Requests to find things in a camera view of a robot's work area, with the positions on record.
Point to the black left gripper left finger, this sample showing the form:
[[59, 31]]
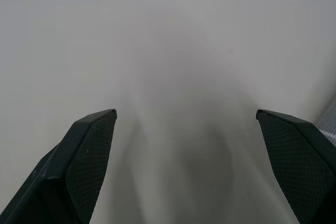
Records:
[[76, 166]]

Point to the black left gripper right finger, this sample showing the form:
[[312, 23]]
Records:
[[302, 166]]

